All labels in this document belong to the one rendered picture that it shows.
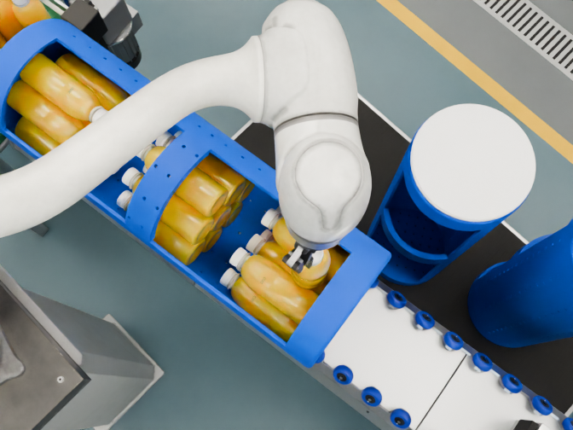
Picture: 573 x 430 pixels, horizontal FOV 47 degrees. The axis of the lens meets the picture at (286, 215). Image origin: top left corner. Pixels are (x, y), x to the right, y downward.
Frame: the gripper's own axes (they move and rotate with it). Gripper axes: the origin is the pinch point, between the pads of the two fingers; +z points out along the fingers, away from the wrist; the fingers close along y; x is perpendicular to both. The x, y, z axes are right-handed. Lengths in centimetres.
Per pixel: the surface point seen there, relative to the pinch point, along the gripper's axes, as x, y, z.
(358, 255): -6.4, 7.0, 15.7
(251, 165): 21.0, 9.2, 18.0
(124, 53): 87, 27, 75
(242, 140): 55, 39, 123
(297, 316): -3.8, -8.4, 23.1
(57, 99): 62, -3, 20
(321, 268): -2.9, -0.6, 7.0
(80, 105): 57, -1, 19
